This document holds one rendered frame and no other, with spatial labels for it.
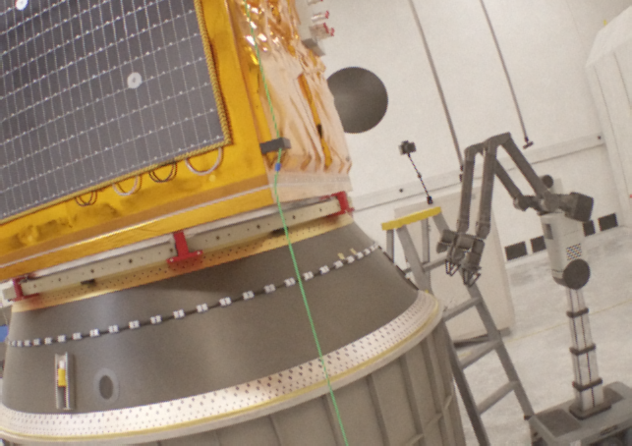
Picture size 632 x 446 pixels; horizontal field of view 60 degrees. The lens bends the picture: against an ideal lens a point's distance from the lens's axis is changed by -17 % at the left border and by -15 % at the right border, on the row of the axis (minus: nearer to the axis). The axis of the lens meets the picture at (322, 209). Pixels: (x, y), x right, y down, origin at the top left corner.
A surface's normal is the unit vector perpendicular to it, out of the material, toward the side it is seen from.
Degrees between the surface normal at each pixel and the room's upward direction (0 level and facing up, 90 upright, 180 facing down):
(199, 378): 62
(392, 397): 90
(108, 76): 90
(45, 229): 101
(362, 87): 90
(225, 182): 93
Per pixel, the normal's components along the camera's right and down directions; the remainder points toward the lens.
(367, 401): 0.63, -0.17
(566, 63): -0.14, 0.04
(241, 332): 0.22, -0.54
